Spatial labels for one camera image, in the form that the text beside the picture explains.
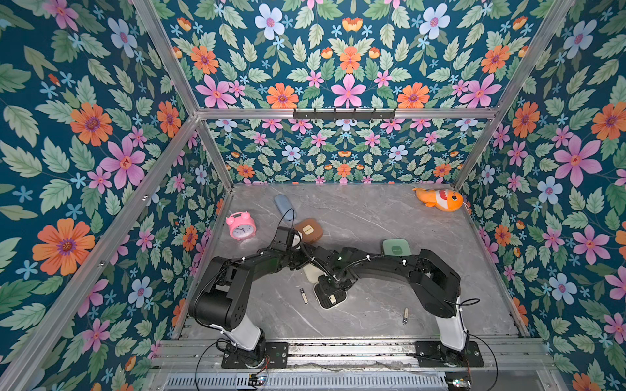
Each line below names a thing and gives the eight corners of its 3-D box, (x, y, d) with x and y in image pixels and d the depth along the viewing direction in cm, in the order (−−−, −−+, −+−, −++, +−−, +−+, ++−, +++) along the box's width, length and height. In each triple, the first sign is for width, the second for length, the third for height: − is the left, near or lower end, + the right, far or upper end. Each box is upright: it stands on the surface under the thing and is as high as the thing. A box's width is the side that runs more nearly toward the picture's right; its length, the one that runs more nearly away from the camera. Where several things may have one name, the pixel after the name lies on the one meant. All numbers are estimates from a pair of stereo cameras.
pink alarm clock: (232, 240, 102) (223, 225, 93) (236, 227, 106) (227, 212, 97) (254, 240, 102) (247, 225, 93) (257, 227, 106) (250, 212, 97)
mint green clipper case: (383, 256, 98) (385, 253, 96) (381, 242, 102) (382, 239, 100) (409, 256, 98) (411, 253, 96) (406, 242, 102) (407, 239, 100)
